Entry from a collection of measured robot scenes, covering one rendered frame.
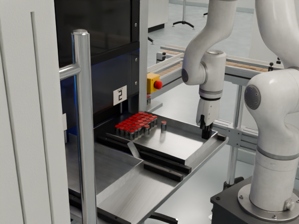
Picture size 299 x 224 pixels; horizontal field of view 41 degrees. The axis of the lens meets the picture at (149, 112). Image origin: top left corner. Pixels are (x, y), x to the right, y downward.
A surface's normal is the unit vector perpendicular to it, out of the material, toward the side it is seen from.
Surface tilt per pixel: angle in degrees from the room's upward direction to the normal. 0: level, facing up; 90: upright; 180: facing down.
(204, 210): 0
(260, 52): 90
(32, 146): 90
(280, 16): 71
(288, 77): 26
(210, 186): 0
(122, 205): 0
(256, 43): 90
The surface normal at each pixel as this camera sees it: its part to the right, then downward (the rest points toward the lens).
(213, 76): 0.31, 0.41
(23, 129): 0.83, 0.24
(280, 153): -0.28, 0.37
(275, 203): -0.06, 0.40
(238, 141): -0.55, 0.33
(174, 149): 0.02, -0.91
